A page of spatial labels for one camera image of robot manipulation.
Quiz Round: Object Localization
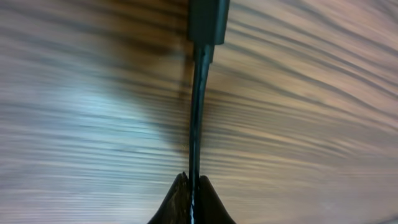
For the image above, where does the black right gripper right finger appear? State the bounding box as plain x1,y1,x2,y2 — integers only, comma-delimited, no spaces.
198,175,236,224

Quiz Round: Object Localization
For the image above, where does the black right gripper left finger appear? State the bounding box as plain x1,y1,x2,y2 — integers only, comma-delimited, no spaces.
148,172,189,224

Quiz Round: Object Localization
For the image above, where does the black USB charging cable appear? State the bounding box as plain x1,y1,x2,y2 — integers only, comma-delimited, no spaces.
186,0,231,224

